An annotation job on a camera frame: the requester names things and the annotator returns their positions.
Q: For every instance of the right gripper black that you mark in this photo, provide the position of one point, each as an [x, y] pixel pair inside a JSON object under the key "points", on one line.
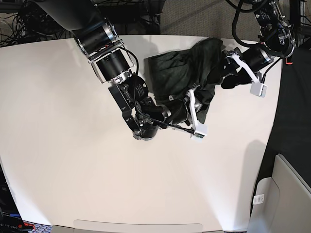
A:
{"points": [[177, 110]]}

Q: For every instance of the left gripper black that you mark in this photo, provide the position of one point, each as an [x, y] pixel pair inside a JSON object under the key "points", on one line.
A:
{"points": [[255, 58]]}

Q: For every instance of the dark green long-sleeve shirt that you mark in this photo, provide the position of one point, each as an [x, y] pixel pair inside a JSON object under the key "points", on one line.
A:
{"points": [[175, 72]]}

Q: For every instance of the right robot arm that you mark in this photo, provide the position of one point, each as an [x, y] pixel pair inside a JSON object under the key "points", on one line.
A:
{"points": [[112, 63]]}

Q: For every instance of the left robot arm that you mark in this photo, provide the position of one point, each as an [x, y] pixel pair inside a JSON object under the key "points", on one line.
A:
{"points": [[276, 42]]}

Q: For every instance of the red clamp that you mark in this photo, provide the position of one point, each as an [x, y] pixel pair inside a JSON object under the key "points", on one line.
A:
{"points": [[288, 61]]}

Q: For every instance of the black cloth pile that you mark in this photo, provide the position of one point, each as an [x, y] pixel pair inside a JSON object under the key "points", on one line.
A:
{"points": [[291, 130]]}

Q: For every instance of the grey plastic bin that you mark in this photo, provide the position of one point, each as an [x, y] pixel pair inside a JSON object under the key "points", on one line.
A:
{"points": [[282, 203]]}

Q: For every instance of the grey tray edge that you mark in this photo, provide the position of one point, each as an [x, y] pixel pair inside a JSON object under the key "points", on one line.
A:
{"points": [[84, 226]]}

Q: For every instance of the black box with label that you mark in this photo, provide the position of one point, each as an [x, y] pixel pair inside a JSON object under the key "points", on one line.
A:
{"points": [[8, 223]]}

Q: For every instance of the black table leg frame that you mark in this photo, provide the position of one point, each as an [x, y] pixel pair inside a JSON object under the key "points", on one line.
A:
{"points": [[151, 16]]}

